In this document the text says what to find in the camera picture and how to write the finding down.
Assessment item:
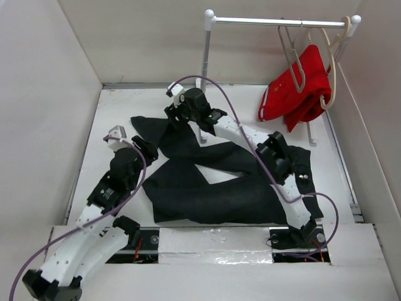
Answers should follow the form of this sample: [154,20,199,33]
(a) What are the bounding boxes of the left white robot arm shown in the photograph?
[22,135,159,300]

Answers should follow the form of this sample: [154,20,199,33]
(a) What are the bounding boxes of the grey metal trouser hanger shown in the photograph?
[278,26,306,93]

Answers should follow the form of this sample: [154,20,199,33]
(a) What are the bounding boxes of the red garment with white stripes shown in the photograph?
[258,45,331,132]

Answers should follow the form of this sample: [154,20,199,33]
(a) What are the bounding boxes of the silver foil tape strip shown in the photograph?
[158,226,273,265]

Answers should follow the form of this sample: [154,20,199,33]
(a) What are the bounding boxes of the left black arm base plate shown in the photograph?
[107,228,160,264]

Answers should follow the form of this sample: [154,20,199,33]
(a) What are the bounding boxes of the black denim trousers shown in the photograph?
[130,114,325,225]

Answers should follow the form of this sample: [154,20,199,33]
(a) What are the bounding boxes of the cream wooden hanger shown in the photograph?
[317,16,352,110]

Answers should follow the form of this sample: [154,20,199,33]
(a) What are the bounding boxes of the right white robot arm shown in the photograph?
[165,85,317,248]

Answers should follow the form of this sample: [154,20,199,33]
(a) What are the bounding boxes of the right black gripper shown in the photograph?
[164,95,199,130]

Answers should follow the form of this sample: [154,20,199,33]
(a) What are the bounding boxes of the white and silver clothes rack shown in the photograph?
[193,9,362,147]

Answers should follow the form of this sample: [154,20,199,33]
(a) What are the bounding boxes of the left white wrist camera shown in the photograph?
[105,125,127,152]

